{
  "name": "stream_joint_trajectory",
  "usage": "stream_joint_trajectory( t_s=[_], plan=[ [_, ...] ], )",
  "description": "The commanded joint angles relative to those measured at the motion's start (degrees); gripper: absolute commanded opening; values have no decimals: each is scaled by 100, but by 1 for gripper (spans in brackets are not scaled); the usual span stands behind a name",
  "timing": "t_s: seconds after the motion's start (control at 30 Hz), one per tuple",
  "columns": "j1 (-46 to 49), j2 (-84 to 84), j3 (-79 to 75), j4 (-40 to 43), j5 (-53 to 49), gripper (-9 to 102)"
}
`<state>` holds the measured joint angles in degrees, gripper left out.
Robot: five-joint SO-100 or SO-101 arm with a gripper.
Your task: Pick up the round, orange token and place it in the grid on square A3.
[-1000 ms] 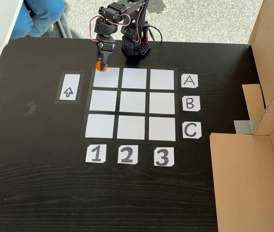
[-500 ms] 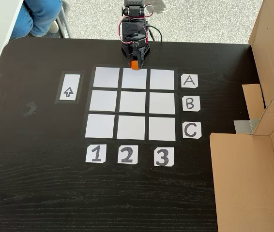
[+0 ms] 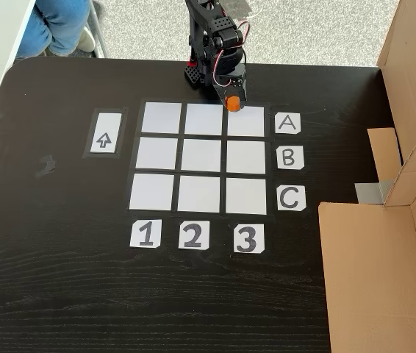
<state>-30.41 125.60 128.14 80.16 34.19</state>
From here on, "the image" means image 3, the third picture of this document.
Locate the paper sheet letter A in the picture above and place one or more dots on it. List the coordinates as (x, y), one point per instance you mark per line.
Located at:
(287, 124)

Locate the white nine-square grid sheet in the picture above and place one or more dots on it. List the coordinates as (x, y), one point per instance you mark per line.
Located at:
(200, 156)

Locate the round orange token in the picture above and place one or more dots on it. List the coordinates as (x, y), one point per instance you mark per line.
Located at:
(233, 104)

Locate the clear tape scraps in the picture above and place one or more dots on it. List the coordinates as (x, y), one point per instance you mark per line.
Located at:
(46, 165)

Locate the white metal furniture leg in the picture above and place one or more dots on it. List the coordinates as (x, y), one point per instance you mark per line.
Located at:
(97, 36)

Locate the paper sheet number 3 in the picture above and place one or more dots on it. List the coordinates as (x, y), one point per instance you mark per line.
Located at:
(249, 239)

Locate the brown cardboard screen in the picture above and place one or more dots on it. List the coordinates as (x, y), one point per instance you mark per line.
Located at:
(377, 276)

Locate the paper sheet letter B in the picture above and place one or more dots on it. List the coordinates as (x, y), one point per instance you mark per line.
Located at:
(290, 158)

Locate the white arrow paper sheet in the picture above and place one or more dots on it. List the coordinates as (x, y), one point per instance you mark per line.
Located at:
(106, 136)

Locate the grey duct tape strip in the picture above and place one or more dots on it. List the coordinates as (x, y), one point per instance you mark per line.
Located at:
(373, 192)

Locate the seated person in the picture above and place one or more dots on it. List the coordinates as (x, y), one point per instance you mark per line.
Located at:
(57, 22)

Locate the paper sheet letter C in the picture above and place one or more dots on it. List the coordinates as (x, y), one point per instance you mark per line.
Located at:
(291, 198)

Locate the paper sheet number 1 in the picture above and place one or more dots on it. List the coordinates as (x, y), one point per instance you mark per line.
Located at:
(145, 234)

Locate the paper sheet number 2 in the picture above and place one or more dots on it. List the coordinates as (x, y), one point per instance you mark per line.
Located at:
(193, 235)

